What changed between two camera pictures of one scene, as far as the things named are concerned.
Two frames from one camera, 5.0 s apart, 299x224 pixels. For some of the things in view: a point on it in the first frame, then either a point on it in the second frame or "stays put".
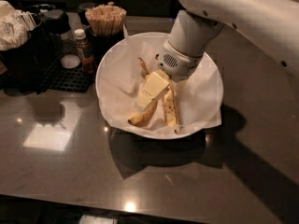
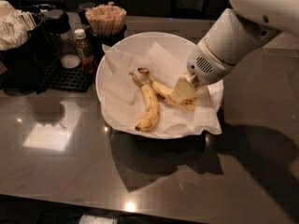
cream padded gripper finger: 155,84 to 184,90
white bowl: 136,96 stays put
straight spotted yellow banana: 170,107 to 168,93
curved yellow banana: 138,118 to 150,118
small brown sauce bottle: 88,64 stays put
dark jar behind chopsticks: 82,9 stays put
